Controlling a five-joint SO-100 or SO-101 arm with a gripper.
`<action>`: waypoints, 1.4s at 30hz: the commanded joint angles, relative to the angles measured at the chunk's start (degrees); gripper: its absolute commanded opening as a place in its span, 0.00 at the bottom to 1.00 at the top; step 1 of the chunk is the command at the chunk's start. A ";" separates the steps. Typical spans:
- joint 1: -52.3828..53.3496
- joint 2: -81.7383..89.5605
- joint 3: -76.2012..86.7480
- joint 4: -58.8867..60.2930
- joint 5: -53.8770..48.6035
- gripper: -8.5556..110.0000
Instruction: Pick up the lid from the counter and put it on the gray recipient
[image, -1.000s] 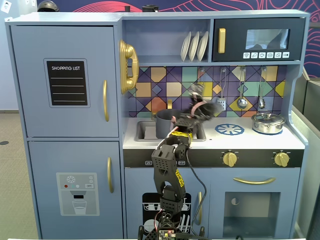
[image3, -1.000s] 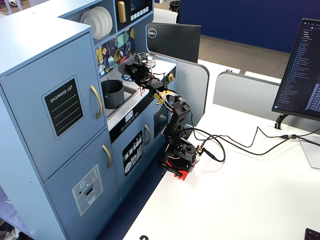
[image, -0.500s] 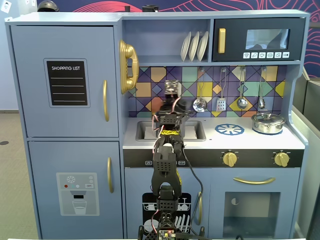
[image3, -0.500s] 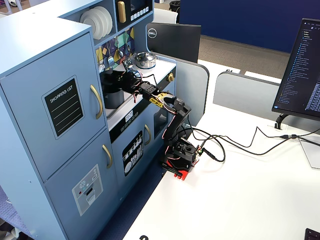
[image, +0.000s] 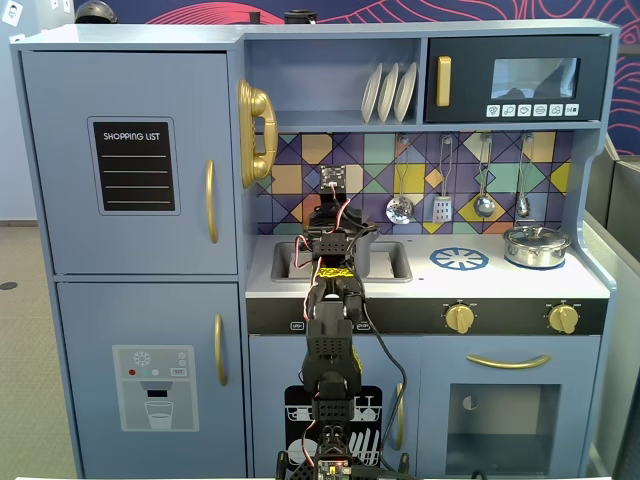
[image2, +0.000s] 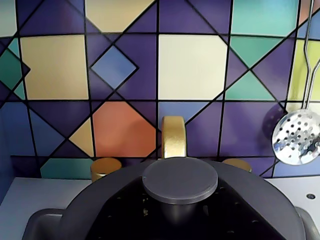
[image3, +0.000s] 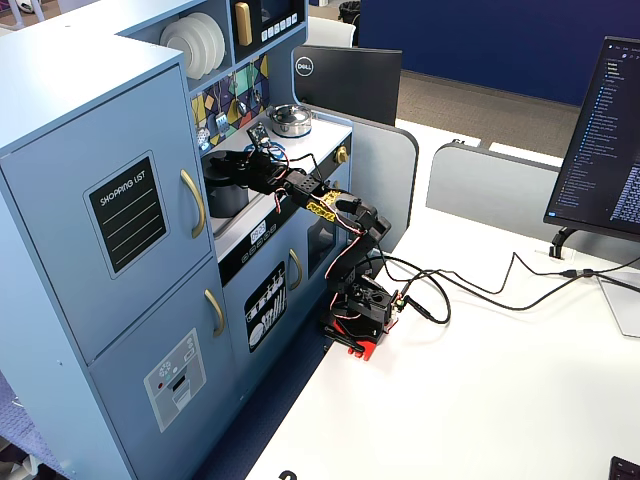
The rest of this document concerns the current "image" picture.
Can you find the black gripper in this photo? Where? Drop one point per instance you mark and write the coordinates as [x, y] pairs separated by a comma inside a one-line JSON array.
[[358, 220]]

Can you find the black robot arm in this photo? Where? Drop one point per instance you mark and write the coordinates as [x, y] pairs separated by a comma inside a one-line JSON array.
[[327, 345]]

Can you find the steel pot with lid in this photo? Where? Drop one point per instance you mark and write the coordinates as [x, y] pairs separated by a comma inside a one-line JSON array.
[[536, 247]]

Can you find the gray cooking pot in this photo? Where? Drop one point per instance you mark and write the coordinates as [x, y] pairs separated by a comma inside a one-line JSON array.
[[366, 255]]

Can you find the steel skimmer spoon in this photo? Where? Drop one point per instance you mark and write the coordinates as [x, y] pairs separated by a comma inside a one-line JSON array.
[[400, 210]]

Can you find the gray sink basin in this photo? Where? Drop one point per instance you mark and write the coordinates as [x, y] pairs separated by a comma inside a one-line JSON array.
[[395, 260]]

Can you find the steel slotted spatula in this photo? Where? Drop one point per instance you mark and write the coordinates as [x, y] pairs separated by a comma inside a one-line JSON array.
[[442, 211]]

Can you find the steel ladle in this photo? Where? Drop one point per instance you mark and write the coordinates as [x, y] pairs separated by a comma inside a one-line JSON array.
[[484, 206]]

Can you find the white plate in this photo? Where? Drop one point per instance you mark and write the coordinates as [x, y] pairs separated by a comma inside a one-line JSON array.
[[387, 95], [370, 97], [406, 92]]

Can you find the gold stove knob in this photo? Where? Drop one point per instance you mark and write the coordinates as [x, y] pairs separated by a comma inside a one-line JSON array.
[[564, 319], [460, 319]]

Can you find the gold toy telephone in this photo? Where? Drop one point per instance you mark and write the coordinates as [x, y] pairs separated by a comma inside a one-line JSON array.
[[257, 102]]

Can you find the blue oven door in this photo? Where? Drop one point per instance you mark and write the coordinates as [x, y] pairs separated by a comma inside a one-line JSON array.
[[435, 360]]

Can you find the small steel spoon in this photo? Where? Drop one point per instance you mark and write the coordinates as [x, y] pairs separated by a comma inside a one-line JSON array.
[[523, 206]]

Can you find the dark microwave door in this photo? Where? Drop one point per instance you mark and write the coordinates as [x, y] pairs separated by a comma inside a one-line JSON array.
[[470, 80]]

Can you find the black cup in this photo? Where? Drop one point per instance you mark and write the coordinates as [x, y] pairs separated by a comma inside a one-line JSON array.
[[298, 16]]

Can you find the small black cylinder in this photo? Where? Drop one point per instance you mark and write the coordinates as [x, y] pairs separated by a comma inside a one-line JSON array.
[[254, 17]]

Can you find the blue toy kitchen unit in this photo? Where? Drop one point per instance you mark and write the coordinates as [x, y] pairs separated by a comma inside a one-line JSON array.
[[150, 310]]

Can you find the black shopping list board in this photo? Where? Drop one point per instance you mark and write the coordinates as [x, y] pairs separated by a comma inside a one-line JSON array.
[[134, 165]]

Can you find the black table clamp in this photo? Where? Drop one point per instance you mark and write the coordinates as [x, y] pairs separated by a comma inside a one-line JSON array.
[[402, 462], [286, 465]]

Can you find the robot controller board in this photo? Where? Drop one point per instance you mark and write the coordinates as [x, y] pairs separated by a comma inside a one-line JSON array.
[[334, 470]]

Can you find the gray partition cabinet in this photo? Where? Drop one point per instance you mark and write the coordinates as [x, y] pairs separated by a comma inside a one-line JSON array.
[[617, 250]]

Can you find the blue freezer door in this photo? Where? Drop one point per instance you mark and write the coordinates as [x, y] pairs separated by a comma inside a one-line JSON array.
[[90, 320]]

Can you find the blue fridge door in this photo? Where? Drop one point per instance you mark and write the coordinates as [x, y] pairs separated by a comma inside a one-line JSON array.
[[65, 200]]

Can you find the black helmet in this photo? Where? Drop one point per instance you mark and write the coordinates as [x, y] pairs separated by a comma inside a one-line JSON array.
[[95, 12]]

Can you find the black floor disc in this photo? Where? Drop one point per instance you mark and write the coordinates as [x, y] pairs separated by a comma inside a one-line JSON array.
[[7, 285]]

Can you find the paper with face print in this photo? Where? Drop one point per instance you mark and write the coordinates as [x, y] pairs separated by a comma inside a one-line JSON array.
[[12, 13]]

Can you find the small camera circuit board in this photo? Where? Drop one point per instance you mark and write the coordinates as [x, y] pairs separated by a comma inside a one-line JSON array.
[[332, 177]]

